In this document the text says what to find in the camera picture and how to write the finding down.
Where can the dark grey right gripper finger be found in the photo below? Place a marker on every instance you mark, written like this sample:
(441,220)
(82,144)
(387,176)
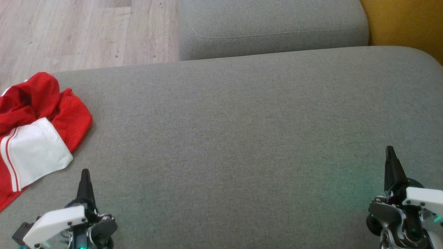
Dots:
(394,173)

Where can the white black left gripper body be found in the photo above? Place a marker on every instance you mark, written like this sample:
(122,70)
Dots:
(55,221)

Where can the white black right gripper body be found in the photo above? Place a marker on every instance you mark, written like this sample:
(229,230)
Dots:
(422,199)

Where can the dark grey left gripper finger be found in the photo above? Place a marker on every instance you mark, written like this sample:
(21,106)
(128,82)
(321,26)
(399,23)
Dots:
(86,190)

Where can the red jersey with white sleeves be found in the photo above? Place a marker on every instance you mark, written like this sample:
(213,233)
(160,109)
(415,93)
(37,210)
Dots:
(38,152)

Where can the large grey sofa chaise seat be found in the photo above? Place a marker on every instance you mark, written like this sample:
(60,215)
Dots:
(242,138)

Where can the grey sofa seat cushion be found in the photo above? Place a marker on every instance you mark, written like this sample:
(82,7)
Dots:
(270,24)

